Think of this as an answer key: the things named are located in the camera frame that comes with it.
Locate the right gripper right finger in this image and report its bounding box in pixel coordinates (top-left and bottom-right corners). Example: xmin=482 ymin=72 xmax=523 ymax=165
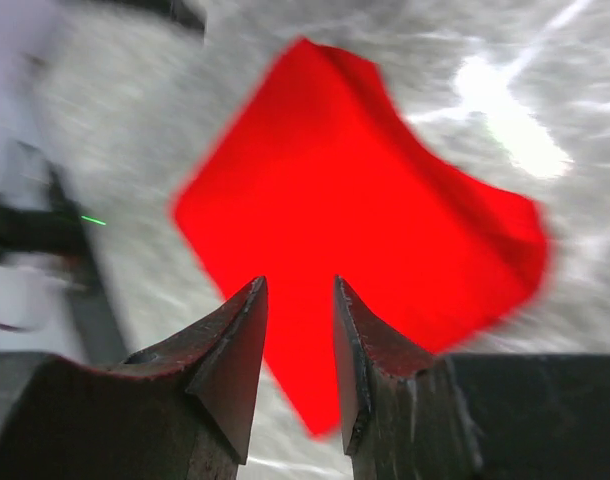
xmin=333 ymin=279 xmax=610 ymax=479

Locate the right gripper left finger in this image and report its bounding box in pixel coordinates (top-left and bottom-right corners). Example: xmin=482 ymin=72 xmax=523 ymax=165
xmin=0 ymin=277 xmax=268 ymax=480

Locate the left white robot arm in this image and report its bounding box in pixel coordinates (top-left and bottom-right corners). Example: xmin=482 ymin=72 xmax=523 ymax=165
xmin=0 ymin=141 xmax=129 ymax=364

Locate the red t shirt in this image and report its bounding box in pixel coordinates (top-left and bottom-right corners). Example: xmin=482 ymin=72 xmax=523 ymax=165
xmin=173 ymin=38 xmax=549 ymax=436

